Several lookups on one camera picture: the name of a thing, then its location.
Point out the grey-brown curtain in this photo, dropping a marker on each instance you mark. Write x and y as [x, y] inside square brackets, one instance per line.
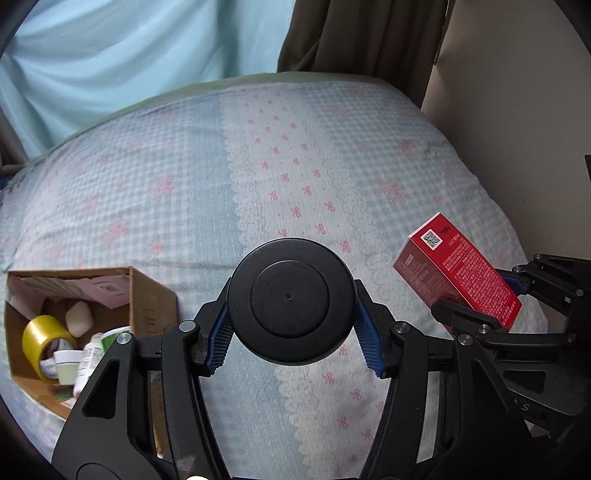
[9, 147]
[360, 41]

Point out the yellow tape roll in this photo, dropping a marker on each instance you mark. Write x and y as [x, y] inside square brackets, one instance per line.
[32, 337]

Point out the red rectangular carton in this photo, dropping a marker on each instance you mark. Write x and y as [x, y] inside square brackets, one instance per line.
[455, 267]

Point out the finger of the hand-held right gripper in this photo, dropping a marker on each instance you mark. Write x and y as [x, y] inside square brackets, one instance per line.
[461, 318]
[545, 272]

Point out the white soap bar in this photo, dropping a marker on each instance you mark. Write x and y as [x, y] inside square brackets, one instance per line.
[78, 318]

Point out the light blue hanging cloth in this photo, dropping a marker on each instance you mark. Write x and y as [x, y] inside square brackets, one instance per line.
[115, 55]

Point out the black round jar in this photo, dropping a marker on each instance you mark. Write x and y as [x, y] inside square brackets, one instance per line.
[291, 300]

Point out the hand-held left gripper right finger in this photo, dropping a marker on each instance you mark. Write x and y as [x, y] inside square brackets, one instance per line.
[369, 341]

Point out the checkered floral bed sheet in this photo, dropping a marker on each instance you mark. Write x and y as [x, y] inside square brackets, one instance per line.
[300, 184]

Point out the cardboard box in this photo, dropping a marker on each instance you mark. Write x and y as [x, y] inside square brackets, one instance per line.
[152, 300]

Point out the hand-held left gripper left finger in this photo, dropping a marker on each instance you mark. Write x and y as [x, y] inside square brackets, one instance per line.
[220, 339]

